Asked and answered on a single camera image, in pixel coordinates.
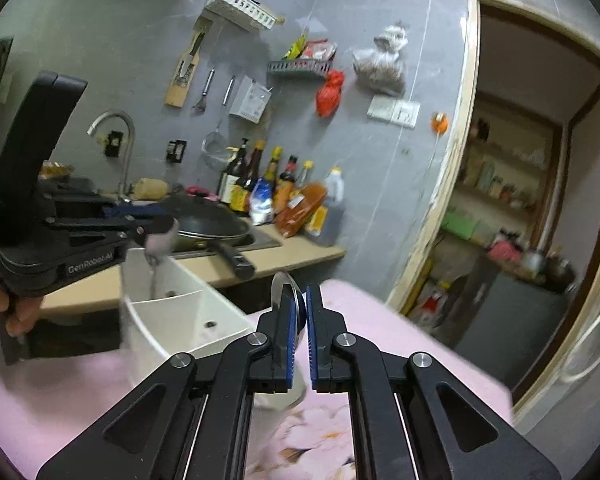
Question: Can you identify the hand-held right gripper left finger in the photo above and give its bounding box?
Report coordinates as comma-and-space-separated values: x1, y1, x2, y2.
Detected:
35, 287, 306, 480

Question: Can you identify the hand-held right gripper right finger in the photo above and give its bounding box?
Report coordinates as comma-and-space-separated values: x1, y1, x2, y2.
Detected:
306, 284, 563, 480

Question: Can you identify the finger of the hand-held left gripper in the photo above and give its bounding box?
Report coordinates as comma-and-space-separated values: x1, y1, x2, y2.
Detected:
40, 192, 177, 253

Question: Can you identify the metal fork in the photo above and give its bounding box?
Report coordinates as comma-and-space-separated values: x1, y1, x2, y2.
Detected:
145, 230, 177, 306

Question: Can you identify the metal spoon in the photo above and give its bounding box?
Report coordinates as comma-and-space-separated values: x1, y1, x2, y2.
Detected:
271, 271, 307, 333

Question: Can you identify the white plastic utensil holder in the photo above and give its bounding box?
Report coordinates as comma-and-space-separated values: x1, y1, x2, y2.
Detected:
119, 247, 308, 411

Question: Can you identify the beige sponge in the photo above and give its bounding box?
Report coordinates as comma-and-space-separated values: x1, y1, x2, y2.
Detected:
132, 177, 170, 201

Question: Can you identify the chrome faucet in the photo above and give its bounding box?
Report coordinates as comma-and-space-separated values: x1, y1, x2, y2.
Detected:
86, 110, 137, 198

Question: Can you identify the pink floral tablecloth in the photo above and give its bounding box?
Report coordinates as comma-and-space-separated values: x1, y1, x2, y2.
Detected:
0, 277, 516, 480

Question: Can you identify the black wok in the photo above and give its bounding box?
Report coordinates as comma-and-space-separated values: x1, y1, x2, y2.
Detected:
157, 195, 258, 281

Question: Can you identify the beige kitchen counter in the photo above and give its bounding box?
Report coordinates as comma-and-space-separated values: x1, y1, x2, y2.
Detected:
37, 232, 348, 318

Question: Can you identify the row of condiment bottles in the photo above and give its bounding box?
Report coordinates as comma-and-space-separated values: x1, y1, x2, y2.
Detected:
217, 137, 315, 216

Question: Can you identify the large dark vinegar jug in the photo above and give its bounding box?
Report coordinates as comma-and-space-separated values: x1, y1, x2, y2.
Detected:
304, 167, 347, 247

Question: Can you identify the orange sauce pouch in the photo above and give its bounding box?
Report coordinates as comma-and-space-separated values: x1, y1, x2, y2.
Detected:
275, 182, 329, 239

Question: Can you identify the blue white packet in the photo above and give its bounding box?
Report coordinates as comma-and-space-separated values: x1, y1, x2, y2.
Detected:
249, 179, 277, 226

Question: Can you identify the large metal peeler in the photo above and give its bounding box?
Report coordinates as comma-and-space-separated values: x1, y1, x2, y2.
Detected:
192, 67, 216, 115

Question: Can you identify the wooden knife holder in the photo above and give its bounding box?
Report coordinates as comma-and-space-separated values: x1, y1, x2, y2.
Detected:
165, 15, 213, 109

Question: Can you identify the white hanging package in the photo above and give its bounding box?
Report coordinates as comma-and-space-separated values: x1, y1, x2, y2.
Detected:
229, 76, 272, 123

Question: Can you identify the black cabinet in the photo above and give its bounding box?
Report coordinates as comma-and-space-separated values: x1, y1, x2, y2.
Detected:
450, 255, 573, 391

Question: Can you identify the pink cloth bundle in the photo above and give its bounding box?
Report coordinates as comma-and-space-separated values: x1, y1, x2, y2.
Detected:
490, 240, 521, 261

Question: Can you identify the red plastic bag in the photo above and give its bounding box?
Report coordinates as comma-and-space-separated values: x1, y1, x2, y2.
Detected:
316, 70, 345, 118

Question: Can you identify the yellow snack packet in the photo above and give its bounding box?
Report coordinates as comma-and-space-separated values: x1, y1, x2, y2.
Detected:
282, 32, 311, 61

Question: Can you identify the red white snack packet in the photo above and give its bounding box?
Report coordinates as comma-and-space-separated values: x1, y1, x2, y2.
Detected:
300, 39, 338, 61

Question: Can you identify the dark cooking pot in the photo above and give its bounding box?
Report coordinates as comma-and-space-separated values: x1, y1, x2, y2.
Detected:
545, 255, 578, 286

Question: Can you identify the wooden shelf unit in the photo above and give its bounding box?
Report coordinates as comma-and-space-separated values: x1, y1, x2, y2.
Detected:
440, 90, 566, 261

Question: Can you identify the clear bag of dried goods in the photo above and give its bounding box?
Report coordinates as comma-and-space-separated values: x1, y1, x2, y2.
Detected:
351, 21, 411, 97

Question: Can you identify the wire mesh strainer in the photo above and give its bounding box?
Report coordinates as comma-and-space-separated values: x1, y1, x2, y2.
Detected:
201, 120, 231, 168

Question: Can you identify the grey wall shelf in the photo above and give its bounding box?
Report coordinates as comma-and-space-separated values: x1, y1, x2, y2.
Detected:
266, 57, 336, 81

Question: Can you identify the white wall rack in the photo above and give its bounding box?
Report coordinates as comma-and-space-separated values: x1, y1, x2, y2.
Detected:
202, 0, 286, 31

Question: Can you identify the white light switch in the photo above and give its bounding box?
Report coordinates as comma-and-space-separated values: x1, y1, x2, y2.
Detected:
367, 95, 422, 128

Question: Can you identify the wooden door frame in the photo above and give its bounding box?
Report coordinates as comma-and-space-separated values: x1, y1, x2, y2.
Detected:
385, 0, 600, 406

